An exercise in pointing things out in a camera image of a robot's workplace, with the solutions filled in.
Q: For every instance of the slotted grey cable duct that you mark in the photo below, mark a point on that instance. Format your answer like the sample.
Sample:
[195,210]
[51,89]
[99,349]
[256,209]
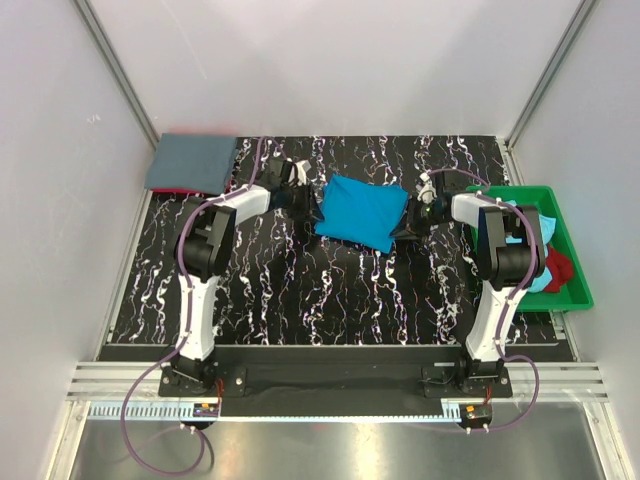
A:
[420,410]

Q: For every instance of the left aluminium frame post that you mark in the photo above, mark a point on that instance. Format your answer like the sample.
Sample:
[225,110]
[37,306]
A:
[105,47]

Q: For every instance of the bright blue t shirt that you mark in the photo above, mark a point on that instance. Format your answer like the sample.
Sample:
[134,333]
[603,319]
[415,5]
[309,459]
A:
[361,213]

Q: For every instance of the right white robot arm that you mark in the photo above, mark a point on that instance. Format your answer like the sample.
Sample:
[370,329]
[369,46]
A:
[510,254]

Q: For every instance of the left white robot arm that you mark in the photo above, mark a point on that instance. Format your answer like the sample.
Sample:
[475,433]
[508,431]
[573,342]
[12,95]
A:
[204,244]

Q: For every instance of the right aluminium frame post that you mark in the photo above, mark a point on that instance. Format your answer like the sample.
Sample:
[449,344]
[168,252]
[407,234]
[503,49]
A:
[570,35]

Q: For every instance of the folded grey t shirt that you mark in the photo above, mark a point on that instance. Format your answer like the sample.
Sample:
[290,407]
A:
[192,162]

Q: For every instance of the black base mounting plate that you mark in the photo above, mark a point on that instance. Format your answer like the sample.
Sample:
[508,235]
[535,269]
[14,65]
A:
[360,375]

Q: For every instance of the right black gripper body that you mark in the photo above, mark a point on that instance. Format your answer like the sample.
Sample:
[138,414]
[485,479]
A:
[420,217]

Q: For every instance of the dark red t shirt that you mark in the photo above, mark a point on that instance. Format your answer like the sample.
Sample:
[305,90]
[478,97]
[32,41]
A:
[562,270]

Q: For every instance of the aluminium frame post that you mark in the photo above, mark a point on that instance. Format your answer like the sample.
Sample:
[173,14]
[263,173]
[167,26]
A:
[105,47]
[570,35]

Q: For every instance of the light cyan t shirt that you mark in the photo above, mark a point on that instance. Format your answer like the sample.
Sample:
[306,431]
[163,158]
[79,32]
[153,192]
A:
[547,226]

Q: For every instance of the green plastic bin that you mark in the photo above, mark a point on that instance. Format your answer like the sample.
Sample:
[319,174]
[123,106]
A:
[575,295]

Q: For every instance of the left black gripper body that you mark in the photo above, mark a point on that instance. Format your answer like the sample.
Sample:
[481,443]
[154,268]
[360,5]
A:
[297,200]

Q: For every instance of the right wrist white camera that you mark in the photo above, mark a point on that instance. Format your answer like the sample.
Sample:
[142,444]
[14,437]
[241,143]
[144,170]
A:
[427,192]

